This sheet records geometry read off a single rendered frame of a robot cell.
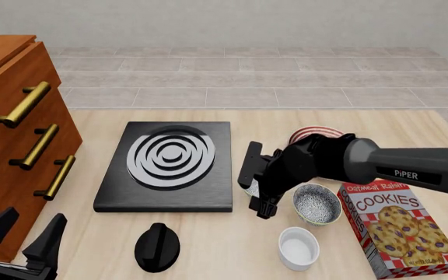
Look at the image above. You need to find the small white ramekin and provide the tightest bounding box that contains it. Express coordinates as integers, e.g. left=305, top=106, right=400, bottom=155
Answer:
left=278, top=226, right=321, bottom=273

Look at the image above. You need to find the patterned black white bowl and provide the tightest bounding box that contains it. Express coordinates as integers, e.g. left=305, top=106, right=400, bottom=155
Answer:
left=292, top=183, right=343, bottom=229
left=243, top=178, right=262, bottom=198

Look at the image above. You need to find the flat black stove plate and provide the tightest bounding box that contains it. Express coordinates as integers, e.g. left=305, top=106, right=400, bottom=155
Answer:
left=93, top=121, right=235, bottom=214

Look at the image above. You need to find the round black stove knob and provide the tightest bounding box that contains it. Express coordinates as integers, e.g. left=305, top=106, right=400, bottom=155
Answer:
left=134, top=222, right=181, bottom=274

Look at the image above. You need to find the brass drawer handle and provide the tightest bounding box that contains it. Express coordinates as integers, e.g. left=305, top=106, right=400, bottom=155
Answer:
left=0, top=81, right=52, bottom=130
left=33, top=154, right=77, bottom=201
left=9, top=123, right=61, bottom=172

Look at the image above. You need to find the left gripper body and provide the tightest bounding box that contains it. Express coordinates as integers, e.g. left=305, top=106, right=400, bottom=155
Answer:
left=0, top=255, right=60, bottom=280

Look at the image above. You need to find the plate with red rings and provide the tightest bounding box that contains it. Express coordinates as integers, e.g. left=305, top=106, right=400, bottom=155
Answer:
left=289, top=125, right=346, bottom=145

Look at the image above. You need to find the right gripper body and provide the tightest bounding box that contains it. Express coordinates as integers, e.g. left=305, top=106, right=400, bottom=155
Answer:
left=248, top=193, right=282, bottom=220

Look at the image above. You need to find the red cookies box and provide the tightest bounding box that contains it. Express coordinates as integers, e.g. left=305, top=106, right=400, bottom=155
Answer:
left=336, top=180, right=448, bottom=280

